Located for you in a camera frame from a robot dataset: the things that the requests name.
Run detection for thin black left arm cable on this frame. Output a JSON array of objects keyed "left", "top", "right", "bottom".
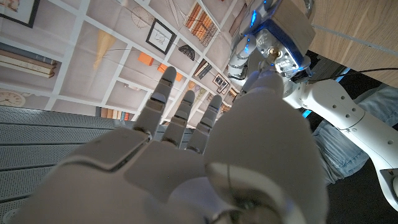
[{"left": 306, "top": 67, "right": 398, "bottom": 83}]

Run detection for printed bookshelf backdrop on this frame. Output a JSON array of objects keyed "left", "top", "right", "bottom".
[{"left": 0, "top": 0, "right": 261, "bottom": 128}]

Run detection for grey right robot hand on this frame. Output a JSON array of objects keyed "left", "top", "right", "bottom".
[{"left": 11, "top": 65, "right": 329, "bottom": 224}]

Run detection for person in blue jeans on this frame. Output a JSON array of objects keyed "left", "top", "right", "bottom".
[{"left": 312, "top": 84, "right": 398, "bottom": 186}]

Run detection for small metal key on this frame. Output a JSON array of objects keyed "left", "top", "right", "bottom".
[{"left": 262, "top": 49, "right": 279, "bottom": 71}]

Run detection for metal padlock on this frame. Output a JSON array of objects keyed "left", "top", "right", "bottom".
[{"left": 254, "top": 0, "right": 317, "bottom": 75}]

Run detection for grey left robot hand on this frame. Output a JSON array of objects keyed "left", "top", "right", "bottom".
[{"left": 226, "top": 0, "right": 282, "bottom": 85}]

